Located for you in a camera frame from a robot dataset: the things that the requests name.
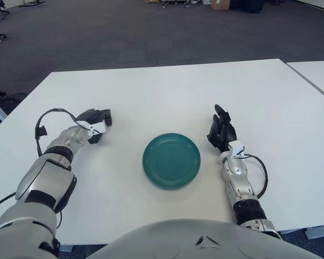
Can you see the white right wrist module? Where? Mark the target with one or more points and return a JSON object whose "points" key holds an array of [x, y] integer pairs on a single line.
{"points": [[236, 148]]}

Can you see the black office chair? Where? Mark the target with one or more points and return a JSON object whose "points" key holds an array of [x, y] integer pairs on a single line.
{"points": [[12, 99]]}

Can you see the black floor stand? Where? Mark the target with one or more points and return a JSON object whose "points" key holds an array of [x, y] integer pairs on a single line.
{"points": [[32, 3]]}

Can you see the grey robot torso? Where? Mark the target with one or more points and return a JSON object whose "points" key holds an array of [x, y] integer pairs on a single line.
{"points": [[205, 242]]}

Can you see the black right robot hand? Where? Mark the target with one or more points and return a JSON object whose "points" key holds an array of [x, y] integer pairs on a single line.
{"points": [[222, 132]]}

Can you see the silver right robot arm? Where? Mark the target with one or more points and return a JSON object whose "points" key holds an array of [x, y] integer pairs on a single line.
{"points": [[237, 172]]}

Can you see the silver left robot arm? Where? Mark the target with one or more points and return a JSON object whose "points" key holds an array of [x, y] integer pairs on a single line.
{"points": [[48, 175]]}

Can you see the brown cardboard box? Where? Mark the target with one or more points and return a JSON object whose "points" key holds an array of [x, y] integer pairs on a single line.
{"points": [[220, 4]]}

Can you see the green round plate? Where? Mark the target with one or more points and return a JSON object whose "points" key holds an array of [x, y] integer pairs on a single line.
{"points": [[171, 161]]}

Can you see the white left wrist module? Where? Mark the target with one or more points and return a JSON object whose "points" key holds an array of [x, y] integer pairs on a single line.
{"points": [[98, 127]]}

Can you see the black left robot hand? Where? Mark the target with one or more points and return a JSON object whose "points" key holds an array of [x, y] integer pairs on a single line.
{"points": [[97, 114]]}

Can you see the black chair caster base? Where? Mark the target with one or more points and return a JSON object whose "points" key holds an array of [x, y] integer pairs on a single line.
{"points": [[175, 3]]}

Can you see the black cabinet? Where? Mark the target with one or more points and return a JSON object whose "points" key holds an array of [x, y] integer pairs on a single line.
{"points": [[247, 5]]}

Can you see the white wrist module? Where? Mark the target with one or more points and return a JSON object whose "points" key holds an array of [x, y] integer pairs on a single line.
{"points": [[236, 148], [98, 127]]}

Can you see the grey table foot beam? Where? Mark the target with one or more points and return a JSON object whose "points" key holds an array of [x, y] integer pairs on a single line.
{"points": [[320, 232]]}

